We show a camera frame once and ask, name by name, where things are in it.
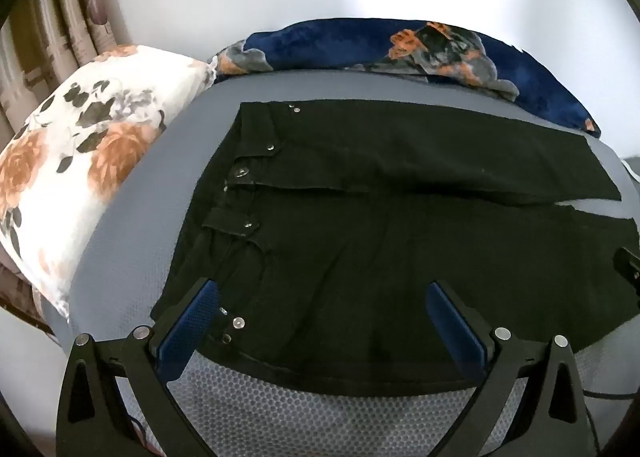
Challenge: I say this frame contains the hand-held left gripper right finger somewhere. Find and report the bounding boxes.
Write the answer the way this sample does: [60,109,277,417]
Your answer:
[424,280,601,457]

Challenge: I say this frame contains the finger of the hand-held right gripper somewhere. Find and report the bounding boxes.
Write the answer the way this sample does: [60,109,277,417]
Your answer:
[612,246,640,296]

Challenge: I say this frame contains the beige patterned curtain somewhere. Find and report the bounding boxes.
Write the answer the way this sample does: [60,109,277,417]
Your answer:
[0,0,132,148]

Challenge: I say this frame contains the blue floral blanket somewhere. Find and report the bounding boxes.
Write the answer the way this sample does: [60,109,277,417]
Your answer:
[209,20,601,138]

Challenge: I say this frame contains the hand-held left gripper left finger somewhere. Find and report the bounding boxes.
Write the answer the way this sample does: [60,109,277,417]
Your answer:
[56,278,221,457]

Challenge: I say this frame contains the black pants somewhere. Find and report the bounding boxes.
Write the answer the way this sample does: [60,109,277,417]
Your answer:
[150,100,640,383]

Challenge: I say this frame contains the white floral pillow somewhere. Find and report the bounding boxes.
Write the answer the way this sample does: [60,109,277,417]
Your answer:
[0,44,217,323]

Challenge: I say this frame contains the black cable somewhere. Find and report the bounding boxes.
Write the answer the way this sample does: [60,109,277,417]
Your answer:
[581,387,637,457]

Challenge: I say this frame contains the grey mesh bed pad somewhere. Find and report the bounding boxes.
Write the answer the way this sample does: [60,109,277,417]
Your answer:
[39,68,632,457]

